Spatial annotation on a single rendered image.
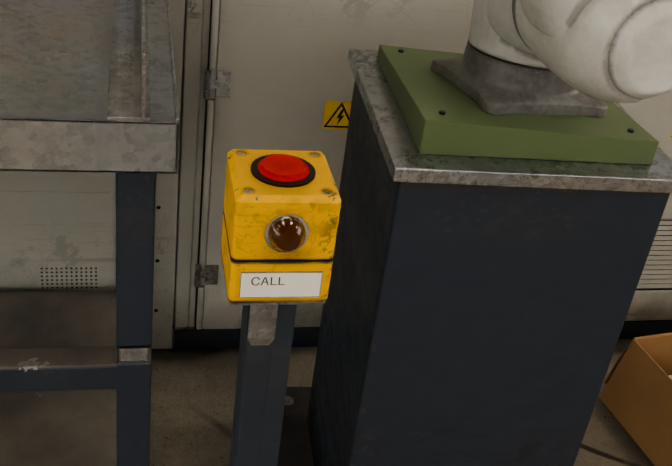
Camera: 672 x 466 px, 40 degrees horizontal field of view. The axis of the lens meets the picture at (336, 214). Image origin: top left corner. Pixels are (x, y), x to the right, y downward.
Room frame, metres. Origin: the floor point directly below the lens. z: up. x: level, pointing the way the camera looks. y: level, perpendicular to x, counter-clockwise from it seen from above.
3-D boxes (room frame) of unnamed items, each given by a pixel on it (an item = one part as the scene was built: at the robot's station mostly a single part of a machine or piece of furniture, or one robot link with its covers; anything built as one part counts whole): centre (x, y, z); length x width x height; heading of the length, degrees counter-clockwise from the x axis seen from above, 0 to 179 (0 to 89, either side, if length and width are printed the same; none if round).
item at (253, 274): (0.62, 0.04, 0.85); 0.08 x 0.08 x 0.10; 15
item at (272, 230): (0.57, 0.03, 0.87); 0.03 x 0.01 x 0.03; 105
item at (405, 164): (1.16, -0.21, 0.74); 0.38 x 0.37 x 0.02; 102
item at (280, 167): (0.62, 0.04, 0.90); 0.04 x 0.04 x 0.02
